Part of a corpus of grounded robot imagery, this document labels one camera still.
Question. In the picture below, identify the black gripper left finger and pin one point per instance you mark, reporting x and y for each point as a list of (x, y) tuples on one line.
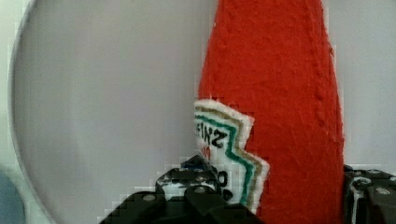
[(194, 193)]

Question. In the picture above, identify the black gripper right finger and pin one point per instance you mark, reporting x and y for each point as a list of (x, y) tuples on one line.
[(369, 196)]

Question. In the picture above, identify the red plush ketchup bottle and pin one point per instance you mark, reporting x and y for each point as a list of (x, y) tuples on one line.
[(268, 113)]

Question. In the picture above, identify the pale pink round plate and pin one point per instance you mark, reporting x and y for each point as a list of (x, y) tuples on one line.
[(101, 93)]

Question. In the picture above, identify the blue cup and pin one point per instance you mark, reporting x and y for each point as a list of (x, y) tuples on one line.
[(11, 204)]

